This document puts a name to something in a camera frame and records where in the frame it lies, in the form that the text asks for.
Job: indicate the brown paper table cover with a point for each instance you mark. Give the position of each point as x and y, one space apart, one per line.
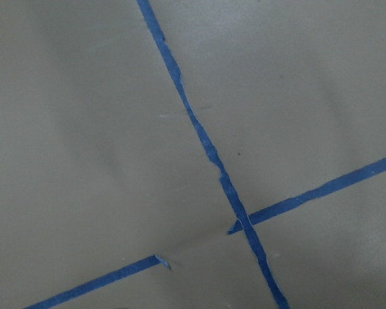
100 165

